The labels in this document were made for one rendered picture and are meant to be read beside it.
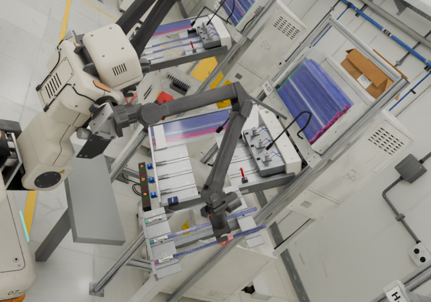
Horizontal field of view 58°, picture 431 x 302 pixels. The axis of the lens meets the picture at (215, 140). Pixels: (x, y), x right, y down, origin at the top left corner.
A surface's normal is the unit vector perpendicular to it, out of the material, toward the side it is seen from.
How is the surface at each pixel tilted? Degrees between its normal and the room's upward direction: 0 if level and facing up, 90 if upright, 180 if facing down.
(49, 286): 0
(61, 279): 0
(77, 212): 0
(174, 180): 44
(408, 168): 90
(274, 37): 90
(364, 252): 90
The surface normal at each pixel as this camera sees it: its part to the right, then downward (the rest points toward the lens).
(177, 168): -0.10, -0.75
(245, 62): 0.22, 0.62
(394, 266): -0.77, -0.37
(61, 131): 0.48, 0.71
